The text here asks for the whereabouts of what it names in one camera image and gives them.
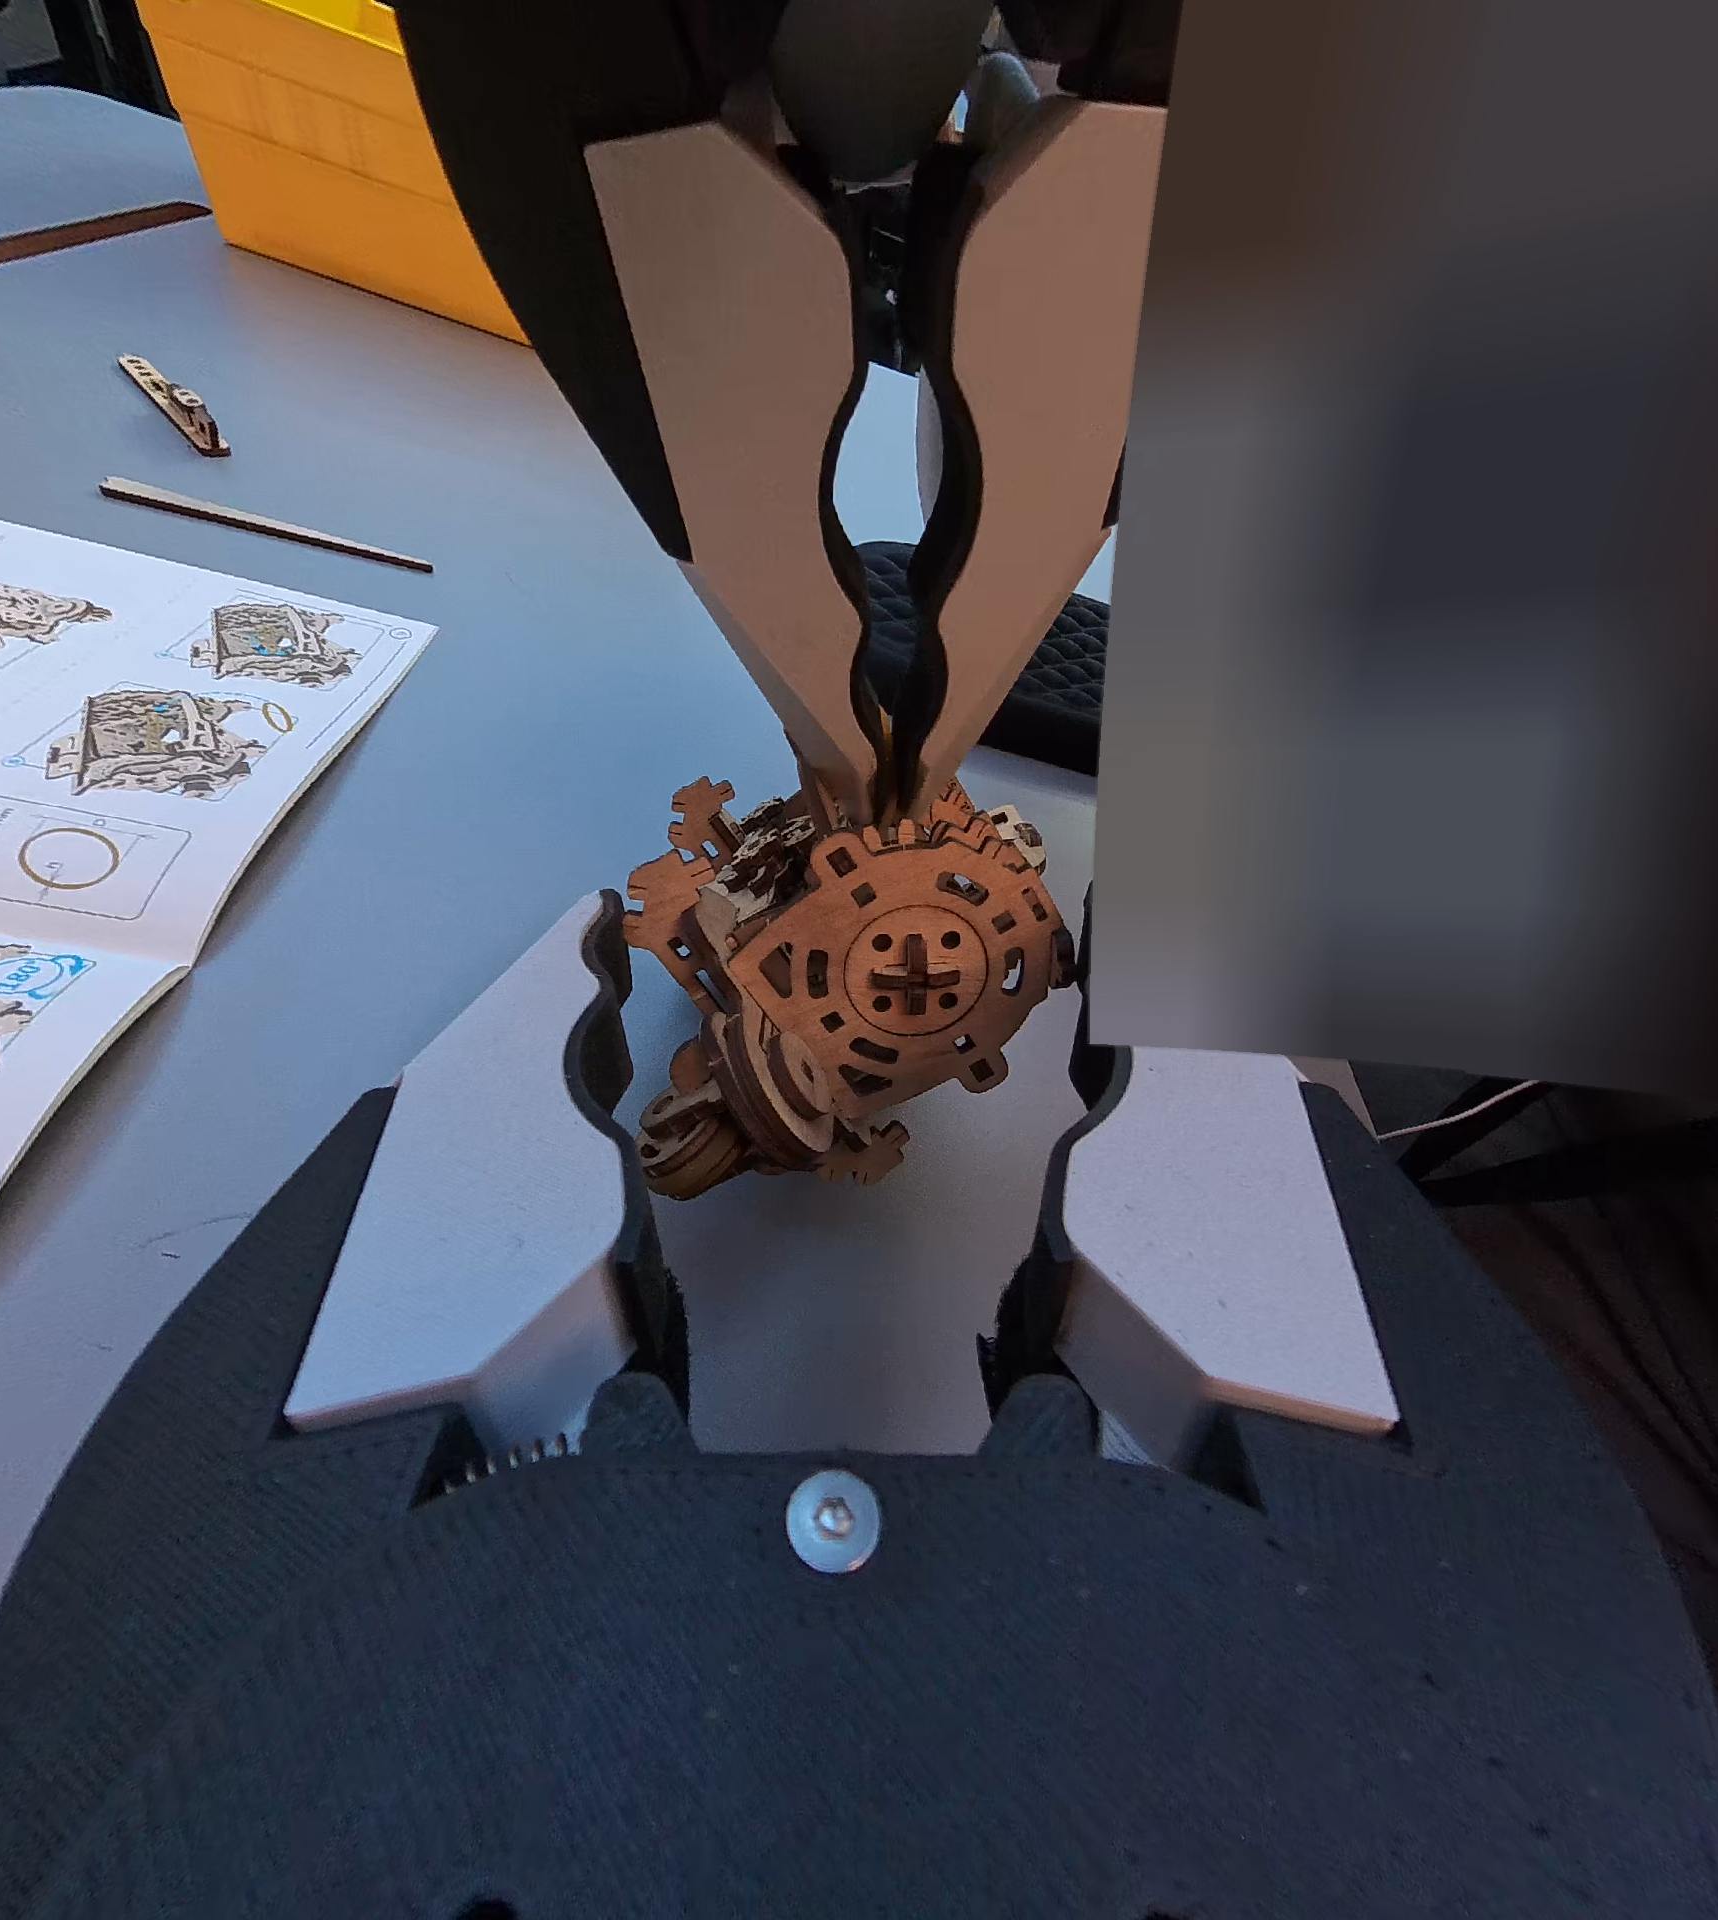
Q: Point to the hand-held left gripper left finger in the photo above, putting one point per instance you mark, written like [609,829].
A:
[484,1201]

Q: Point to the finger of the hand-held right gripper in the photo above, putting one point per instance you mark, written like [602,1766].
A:
[738,420]
[1039,451]

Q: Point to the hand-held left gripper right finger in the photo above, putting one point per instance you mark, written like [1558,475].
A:
[1219,1231]

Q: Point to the thin yellow elastic loop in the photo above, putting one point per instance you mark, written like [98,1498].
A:
[885,750]

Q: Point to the wooden mechanical model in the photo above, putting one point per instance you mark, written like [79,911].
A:
[889,975]

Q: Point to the small wooden model part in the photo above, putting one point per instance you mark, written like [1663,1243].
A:
[177,405]

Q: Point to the yellow plastic bin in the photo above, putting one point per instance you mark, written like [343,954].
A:
[318,164]

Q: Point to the black chair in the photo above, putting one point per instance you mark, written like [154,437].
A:
[1054,660]

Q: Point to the thin wooden stick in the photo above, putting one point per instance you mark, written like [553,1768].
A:
[267,525]

